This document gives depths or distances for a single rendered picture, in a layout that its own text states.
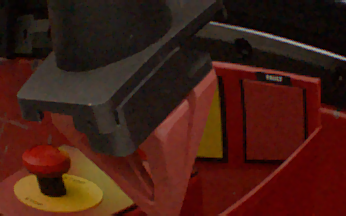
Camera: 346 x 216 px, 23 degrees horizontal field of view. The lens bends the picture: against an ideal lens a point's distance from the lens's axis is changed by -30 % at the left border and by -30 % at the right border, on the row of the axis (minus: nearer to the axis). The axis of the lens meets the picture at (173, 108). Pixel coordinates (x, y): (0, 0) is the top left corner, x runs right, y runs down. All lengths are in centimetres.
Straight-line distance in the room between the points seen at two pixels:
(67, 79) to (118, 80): 3
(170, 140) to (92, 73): 4
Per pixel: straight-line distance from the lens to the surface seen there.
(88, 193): 60
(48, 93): 45
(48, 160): 58
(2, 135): 113
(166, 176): 48
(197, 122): 48
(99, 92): 43
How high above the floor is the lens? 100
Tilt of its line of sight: 17 degrees down
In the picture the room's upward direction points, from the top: 6 degrees counter-clockwise
